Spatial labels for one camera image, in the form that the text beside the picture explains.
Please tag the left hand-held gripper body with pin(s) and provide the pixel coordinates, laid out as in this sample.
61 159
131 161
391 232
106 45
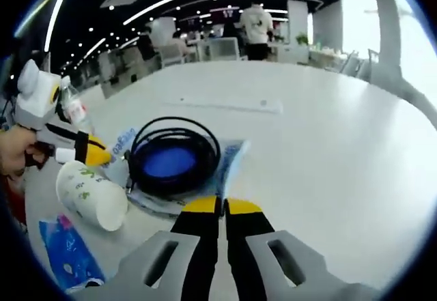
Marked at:
35 99

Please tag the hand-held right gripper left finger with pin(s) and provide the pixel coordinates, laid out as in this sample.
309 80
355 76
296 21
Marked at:
201 246

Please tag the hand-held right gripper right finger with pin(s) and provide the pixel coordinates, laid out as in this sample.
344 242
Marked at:
249 246

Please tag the clear plastic bottle red label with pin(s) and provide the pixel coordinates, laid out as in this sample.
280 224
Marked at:
76 110

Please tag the white paper cup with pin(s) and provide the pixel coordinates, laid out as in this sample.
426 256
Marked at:
88 195

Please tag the blue round disc packet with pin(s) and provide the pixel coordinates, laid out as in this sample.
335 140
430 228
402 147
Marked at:
170 162

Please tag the blue and pink packet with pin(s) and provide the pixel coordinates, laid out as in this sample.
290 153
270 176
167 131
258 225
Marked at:
68 246

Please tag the person's left hand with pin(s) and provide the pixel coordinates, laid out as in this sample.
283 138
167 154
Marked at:
13 151

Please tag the white mesh chair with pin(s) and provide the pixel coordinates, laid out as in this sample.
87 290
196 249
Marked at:
172 57
223 50

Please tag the green potted plant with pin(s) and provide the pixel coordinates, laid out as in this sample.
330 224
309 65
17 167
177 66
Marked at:
302 39

